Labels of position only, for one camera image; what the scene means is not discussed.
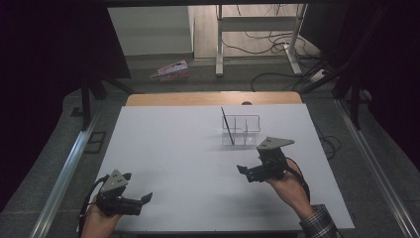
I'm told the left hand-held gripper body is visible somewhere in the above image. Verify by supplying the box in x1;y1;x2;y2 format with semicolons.
95;169;144;218

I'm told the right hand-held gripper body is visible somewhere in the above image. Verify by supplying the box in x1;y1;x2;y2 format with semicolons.
256;136;296;182

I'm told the clear plastic pen organizer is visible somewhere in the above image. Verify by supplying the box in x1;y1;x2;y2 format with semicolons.
221;114;262;147

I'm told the black pen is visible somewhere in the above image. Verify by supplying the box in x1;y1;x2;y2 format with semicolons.
220;106;236;146

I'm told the person's left hand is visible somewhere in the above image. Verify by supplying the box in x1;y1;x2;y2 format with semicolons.
80;195;124;238

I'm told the person's right hand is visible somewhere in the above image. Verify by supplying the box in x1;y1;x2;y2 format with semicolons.
263;160;315;220

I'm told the wooden table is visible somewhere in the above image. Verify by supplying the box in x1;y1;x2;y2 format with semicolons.
125;91;303;107

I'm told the black metal stand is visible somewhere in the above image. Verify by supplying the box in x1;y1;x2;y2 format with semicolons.
298;59;372;131
69;76;137;131

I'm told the white power strip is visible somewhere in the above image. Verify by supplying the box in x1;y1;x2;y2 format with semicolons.
309;68;327;83

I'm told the pink packet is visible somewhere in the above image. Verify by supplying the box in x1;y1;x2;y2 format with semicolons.
150;59;191;83

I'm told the black curtain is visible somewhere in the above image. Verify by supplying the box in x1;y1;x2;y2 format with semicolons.
298;0;420;173
0;0;132;213

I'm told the white cabinet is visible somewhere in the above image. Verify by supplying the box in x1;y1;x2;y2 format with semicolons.
107;5;195;58

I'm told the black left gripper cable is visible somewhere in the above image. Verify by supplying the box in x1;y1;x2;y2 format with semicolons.
77;174;111;238

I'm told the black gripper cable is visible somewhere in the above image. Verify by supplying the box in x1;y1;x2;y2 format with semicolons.
77;174;111;238
284;157;312;203

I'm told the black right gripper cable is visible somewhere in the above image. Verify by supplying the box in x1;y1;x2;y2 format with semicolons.
284;157;312;203

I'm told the black rectangular floor frame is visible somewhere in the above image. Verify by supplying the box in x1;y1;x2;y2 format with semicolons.
83;130;108;155

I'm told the aluminium rail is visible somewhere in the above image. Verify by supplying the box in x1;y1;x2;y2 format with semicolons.
30;111;101;238
334;98;420;238

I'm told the black looped floor cable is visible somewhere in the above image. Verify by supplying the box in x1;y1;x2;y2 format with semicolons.
312;123;342;161

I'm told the tangle of black floor cables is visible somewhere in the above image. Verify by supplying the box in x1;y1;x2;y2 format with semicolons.
220;4;323;60

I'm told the white metal desk frame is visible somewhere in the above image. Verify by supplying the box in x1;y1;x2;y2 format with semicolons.
215;3;309;78

